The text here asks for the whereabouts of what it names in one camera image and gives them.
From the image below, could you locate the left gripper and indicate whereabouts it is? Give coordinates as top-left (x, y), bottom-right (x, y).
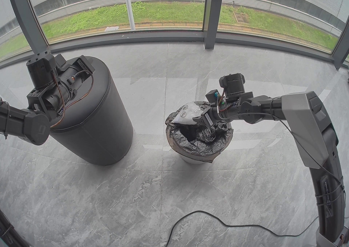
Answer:
top-left (54, 55), bottom-right (95, 102)

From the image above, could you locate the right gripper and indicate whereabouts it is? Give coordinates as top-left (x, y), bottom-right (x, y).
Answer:
top-left (192, 102), bottom-right (241, 128)

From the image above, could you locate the clear printed wrapper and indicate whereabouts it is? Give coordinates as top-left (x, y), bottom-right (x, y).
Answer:
top-left (171, 101), bottom-right (210, 126)

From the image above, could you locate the black plastic bag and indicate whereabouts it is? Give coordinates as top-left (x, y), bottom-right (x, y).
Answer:
top-left (165, 100), bottom-right (234, 163)

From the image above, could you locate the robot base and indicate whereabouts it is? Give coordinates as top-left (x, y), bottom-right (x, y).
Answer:
top-left (316, 227), bottom-right (349, 247)

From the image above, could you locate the white trash bin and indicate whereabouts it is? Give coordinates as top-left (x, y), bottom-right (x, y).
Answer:
top-left (178, 152), bottom-right (213, 164)

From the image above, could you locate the dark grey round chair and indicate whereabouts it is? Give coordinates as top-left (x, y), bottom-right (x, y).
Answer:
top-left (49, 56), bottom-right (134, 166)

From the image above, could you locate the window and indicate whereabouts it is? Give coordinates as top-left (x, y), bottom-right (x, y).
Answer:
top-left (0, 0), bottom-right (349, 70)

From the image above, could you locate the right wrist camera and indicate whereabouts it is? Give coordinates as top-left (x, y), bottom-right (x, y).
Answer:
top-left (205, 90), bottom-right (222, 108)

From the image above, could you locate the black cable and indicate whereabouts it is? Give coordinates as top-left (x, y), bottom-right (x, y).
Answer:
top-left (165, 211), bottom-right (319, 247)
top-left (217, 110), bottom-right (342, 186)

